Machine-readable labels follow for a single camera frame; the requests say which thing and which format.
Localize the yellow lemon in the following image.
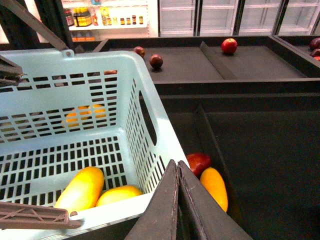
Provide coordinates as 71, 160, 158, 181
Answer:
96, 185, 143, 207

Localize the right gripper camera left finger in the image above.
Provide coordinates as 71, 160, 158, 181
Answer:
125, 159, 179, 240

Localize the black display tray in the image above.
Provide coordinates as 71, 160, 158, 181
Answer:
159, 94, 320, 240

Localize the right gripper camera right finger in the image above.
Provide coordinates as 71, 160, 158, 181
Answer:
177, 160, 252, 240

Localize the brown basket handle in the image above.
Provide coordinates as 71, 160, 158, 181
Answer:
0, 0, 82, 230

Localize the yellow mango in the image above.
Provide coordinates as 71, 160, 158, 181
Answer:
54, 166, 105, 213

